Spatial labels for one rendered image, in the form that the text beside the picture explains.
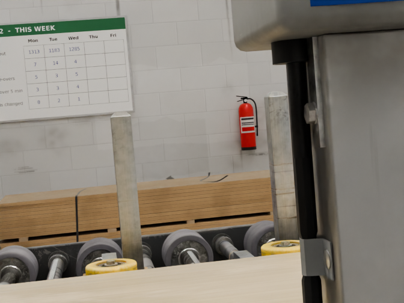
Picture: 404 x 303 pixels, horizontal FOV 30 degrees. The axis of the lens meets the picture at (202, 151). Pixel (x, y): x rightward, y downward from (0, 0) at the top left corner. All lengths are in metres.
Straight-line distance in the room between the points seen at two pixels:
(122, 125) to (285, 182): 0.31
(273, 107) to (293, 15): 1.14
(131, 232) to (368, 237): 1.10
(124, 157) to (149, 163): 6.10
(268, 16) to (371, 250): 0.08
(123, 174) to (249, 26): 1.08
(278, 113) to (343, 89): 1.12
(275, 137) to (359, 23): 1.13
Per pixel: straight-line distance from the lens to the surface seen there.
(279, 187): 1.36
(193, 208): 6.19
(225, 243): 1.80
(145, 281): 1.08
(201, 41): 7.49
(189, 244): 1.72
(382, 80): 0.24
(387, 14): 0.22
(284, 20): 0.21
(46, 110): 7.37
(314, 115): 0.24
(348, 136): 0.23
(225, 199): 6.22
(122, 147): 1.31
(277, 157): 1.35
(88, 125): 7.38
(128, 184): 1.32
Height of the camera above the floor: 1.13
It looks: 3 degrees down
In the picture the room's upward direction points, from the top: 5 degrees counter-clockwise
